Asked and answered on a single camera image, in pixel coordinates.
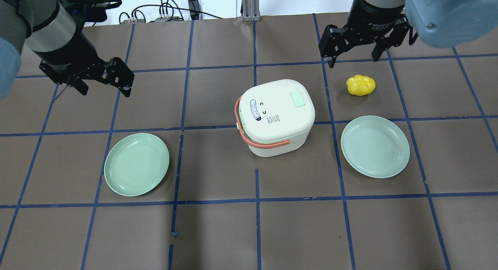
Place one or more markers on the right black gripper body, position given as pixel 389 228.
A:
pixel 371 14

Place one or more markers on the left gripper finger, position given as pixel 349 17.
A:
pixel 117 74
pixel 78 84

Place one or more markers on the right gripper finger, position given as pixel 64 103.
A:
pixel 333 43
pixel 396 37

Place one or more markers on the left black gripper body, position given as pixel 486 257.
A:
pixel 67 52

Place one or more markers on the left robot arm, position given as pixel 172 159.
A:
pixel 52 29

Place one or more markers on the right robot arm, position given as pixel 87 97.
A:
pixel 445 23

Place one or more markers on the white rice cooker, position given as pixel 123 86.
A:
pixel 275 118

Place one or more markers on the yellow bell pepper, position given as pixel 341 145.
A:
pixel 360 85

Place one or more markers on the left green plate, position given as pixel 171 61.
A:
pixel 136 164

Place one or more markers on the green plate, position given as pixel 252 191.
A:
pixel 375 147
pixel 136 164

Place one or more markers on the black power adapter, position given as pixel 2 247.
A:
pixel 194 9

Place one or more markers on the right green plate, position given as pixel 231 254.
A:
pixel 375 147

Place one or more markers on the aluminium frame post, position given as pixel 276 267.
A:
pixel 251 10

